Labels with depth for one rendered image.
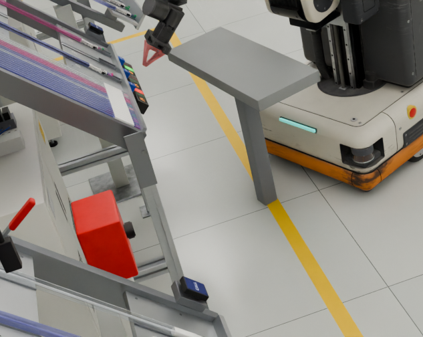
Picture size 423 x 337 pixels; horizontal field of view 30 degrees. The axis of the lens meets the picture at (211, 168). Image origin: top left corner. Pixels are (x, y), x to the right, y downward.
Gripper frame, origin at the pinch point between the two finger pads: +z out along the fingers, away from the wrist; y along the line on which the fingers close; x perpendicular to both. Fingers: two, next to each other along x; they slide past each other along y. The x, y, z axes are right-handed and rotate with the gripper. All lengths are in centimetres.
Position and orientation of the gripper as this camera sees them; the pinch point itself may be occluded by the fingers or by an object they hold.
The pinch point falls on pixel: (145, 63)
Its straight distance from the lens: 245.0
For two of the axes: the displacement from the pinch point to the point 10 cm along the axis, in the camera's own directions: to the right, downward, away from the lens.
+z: -5.1, 8.0, 3.2
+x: 8.3, 3.5, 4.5
